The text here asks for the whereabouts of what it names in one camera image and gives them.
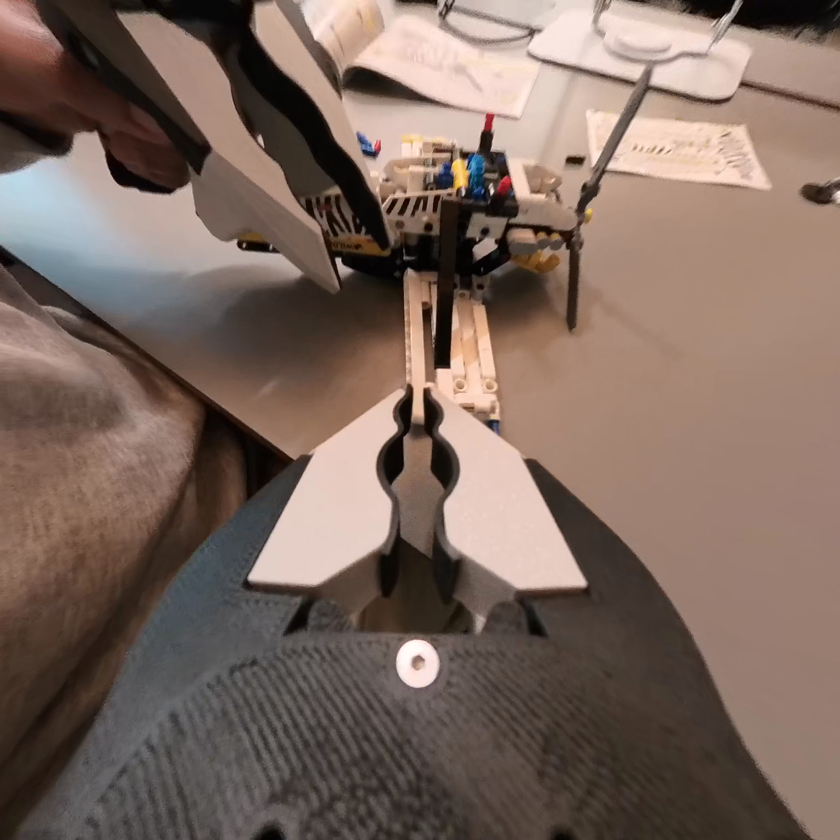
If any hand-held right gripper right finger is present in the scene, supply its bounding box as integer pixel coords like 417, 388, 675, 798
427, 387, 589, 632

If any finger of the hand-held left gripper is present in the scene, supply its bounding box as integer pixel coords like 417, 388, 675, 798
235, 0, 396, 250
120, 10, 343, 294

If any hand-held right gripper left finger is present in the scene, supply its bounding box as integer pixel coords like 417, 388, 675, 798
245, 387, 412, 619

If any white lego instruction booklet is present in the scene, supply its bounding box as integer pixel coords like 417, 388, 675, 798
307, 0, 541, 119

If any white lego helicopter model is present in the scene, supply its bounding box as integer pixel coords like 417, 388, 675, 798
236, 66, 658, 559

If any person's left forearm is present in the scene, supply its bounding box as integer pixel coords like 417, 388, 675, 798
0, 118, 74, 176

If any person's left hand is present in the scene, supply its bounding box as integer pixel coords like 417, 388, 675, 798
0, 12, 179, 160

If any person's grey clothing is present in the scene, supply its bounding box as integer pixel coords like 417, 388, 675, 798
0, 261, 291, 840

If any zebra striped sticker sheet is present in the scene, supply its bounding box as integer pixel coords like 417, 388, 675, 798
585, 109, 773, 192

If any black cable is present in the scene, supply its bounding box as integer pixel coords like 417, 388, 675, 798
436, 0, 553, 46

